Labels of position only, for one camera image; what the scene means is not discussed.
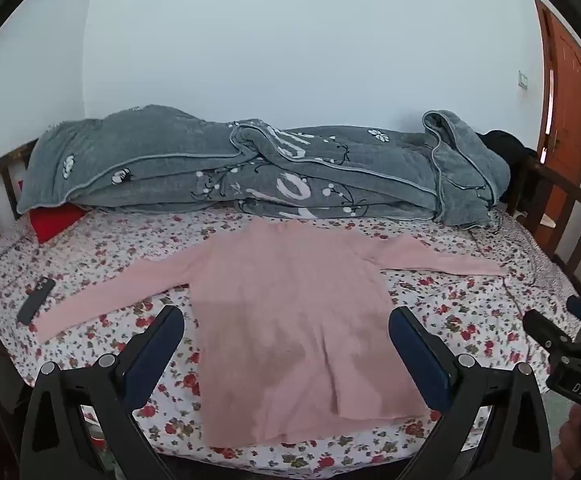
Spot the black clothing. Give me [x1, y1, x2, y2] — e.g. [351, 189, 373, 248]
[475, 130, 538, 206]

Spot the grey printed blanket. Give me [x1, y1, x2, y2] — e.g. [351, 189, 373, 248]
[16, 104, 512, 233]

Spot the orange wooden door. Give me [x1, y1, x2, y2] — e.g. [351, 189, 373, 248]
[533, 0, 581, 191]

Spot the floral bed sheet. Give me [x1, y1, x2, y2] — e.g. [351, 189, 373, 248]
[0, 205, 581, 473]

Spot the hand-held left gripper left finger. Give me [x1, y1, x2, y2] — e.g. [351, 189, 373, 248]
[19, 305, 186, 480]

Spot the black phone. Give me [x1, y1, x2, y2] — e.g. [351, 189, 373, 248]
[17, 276, 56, 326]

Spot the red pillow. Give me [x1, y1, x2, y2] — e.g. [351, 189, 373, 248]
[29, 203, 87, 244]

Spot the person's right hand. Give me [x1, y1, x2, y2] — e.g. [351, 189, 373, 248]
[557, 402, 581, 480]

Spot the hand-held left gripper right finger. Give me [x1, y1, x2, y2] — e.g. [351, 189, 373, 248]
[388, 306, 553, 480]

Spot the dark wooden bed frame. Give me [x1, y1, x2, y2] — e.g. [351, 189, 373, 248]
[0, 137, 581, 321]

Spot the pink knit sweater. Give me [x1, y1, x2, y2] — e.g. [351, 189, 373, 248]
[35, 220, 508, 448]

